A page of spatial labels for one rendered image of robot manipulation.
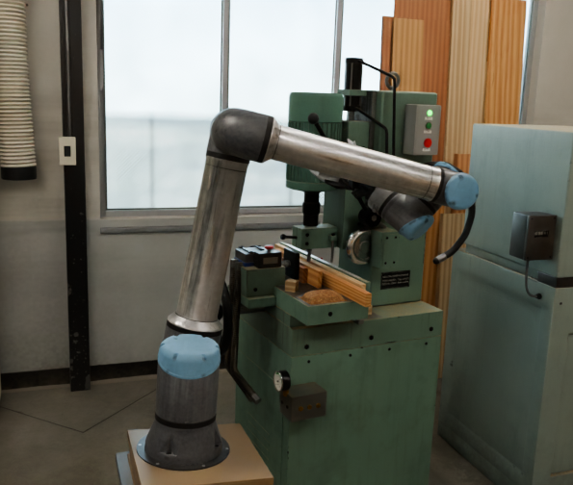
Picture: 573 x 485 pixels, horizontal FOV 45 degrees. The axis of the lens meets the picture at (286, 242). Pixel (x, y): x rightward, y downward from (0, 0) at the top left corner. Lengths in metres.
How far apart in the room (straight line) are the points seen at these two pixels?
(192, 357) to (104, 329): 2.04
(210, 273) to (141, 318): 1.91
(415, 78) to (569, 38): 1.12
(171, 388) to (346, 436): 0.84
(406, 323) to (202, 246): 0.84
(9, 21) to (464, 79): 2.31
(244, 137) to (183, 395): 0.62
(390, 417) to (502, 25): 2.44
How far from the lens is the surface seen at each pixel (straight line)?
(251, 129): 1.62
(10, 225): 3.52
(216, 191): 1.76
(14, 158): 3.29
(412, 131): 2.27
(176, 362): 1.65
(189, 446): 1.71
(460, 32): 3.99
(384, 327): 2.28
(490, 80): 4.06
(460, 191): 1.74
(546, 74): 4.46
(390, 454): 2.50
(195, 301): 1.81
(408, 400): 2.44
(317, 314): 2.02
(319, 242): 2.28
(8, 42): 3.28
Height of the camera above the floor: 1.49
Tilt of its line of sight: 12 degrees down
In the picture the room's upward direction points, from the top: 2 degrees clockwise
